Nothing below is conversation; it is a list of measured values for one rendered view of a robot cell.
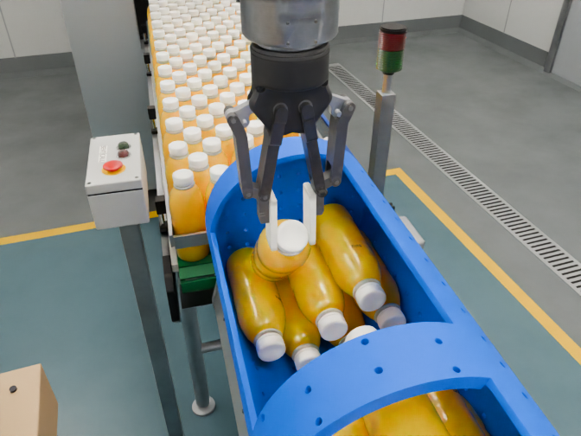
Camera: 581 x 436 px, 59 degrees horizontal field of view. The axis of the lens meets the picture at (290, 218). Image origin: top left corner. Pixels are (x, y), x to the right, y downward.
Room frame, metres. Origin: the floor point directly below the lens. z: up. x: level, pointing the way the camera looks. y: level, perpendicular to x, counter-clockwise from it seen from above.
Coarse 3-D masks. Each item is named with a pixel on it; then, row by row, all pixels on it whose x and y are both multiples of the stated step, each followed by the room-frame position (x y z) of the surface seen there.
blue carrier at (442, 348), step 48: (288, 144) 0.69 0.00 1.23; (240, 192) 0.69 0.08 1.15; (288, 192) 0.71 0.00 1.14; (336, 192) 0.73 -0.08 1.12; (240, 240) 0.69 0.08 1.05; (384, 240) 0.66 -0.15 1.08; (432, 288) 0.40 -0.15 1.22; (240, 336) 0.50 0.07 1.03; (384, 336) 0.32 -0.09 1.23; (432, 336) 0.32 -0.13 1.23; (480, 336) 0.35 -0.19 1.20; (240, 384) 0.36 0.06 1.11; (288, 384) 0.30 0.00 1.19; (336, 384) 0.28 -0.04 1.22; (384, 384) 0.27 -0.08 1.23; (432, 384) 0.27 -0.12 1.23; (480, 384) 0.28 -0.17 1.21; (288, 432) 0.26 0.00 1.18; (336, 432) 0.25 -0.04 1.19; (528, 432) 0.23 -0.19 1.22
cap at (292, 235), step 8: (280, 224) 0.49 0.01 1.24; (288, 224) 0.49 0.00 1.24; (296, 224) 0.49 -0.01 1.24; (280, 232) 0.48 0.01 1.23; (288, 232) 0.48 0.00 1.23; (296, 232) 0.48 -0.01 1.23; (304, 232) 0.48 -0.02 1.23; (280, 240) 0.47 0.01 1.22; (288, 240) 0.47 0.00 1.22; (296, 240) 0.47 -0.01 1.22; (304, 240) 0.47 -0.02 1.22; (280, 248) 0.47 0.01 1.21; (288, 248) 0.47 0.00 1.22; (296, 248) 0.47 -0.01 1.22
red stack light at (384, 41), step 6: (384, 36) 1.21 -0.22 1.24; (390, 36) 1.20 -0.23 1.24; (396, 36) 1.20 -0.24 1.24; (402, 36) 1.21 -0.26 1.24; (378, 42) 1.24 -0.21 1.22; (384, 42) 1.21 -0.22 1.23; (390, 42) 1.20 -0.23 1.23; (396, 42) 1.20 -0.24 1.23; (402, 42) 1.21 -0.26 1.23; (384, 48) 1.21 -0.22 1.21; (390, 48) 1.20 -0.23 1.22; (396, 48) 1.20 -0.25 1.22; (402, 48) 1.21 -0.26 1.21
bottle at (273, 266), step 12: (264, 228) 0.53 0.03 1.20; (264, 240) 0.50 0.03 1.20; (252, 252) 0.57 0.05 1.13; (264, 252) 0.50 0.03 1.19; (276, 252) 0.48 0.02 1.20; (300, 252) 0.48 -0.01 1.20; (252, 264) 0.57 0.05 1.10; (264, 264) 0.51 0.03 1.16; (276, 264) 0.49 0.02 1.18; (288, 264) 0.48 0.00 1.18; (300, 264) 0.49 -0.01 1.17; (264, 276) 0.56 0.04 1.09; (276, 276) 0.53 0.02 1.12; (288, 276) 0.57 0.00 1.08
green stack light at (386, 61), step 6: (378, 48) 1.23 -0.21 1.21; (378, 54) 1.22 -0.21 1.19; (384, 54) 1.21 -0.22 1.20; (390, 54) 1.20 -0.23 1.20; (396, 54) 1.20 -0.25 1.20; (402, 54) 1.21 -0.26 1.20; (378, 60) 1.22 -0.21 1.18; (384, 60) 1.21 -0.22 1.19; (390, 60) 1.20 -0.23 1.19; (396, 60) 1.20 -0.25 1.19; (402, 60) 1.22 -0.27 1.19; (378, 66) 1.22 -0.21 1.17; (384, 66) 1.21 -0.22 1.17; (390, 66) 1.20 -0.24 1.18; (396, 66) 1.20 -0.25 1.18; (402, 66) 1.22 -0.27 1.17; (390, 72) 1.20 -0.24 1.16; (396, 72) 1.21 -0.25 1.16
